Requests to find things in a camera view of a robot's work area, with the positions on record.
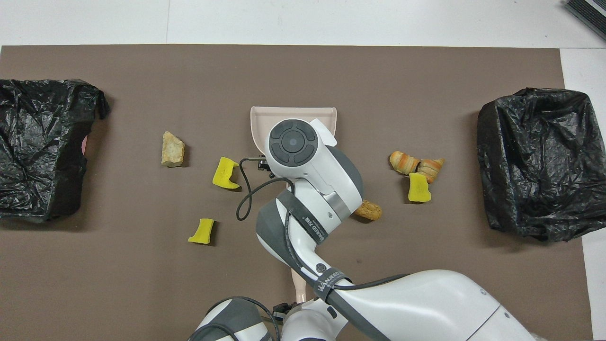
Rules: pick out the golden croissant piece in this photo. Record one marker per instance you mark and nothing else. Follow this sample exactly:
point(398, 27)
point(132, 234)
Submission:
point(404, 162)

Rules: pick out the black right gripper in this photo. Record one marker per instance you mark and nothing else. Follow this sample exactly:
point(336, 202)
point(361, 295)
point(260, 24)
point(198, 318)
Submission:
point(266, 166)

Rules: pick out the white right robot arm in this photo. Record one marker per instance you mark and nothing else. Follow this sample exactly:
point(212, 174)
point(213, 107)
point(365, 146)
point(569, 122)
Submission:
point(312, 175)

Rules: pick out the yellow sponge piece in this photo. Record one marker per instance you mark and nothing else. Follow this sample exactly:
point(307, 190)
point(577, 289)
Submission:
point(419, 188)

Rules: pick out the dark grey ribbed box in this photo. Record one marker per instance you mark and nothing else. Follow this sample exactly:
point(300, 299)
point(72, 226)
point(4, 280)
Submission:
point(589, 12)

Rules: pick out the beige bread chunk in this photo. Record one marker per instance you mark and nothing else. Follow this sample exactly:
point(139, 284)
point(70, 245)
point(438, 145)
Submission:
point(173, 150)

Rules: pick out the brown table mat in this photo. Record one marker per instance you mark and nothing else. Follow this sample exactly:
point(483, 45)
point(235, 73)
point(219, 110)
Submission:
point(142, 284)

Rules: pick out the large notched yellow sponge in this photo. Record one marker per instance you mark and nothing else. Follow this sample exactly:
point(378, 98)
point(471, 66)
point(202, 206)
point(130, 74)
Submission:
point(226, 174)

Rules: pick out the pale croissant piece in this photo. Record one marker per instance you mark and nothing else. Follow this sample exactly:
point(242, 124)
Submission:
point(431, 168)

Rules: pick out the brown bread roll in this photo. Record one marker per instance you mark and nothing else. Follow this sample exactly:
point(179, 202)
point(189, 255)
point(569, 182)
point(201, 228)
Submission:
point(371, 210)

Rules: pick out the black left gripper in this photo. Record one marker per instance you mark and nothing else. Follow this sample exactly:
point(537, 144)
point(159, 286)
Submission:
point(284, 310)

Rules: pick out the black bag-lined trash bin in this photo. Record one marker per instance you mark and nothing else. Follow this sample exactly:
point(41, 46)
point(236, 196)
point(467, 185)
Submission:
point(539, 166)
point(38, 151)

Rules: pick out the small notched yellow sponge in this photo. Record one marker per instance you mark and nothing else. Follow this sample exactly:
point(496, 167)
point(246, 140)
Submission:
point(202, 231)

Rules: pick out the beige hand brush black bristles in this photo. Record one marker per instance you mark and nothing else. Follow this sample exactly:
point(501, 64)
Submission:
point(299, 284)

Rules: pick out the beige plastic dustpan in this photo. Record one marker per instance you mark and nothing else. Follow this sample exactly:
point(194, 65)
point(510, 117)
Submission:
point(260, 123)

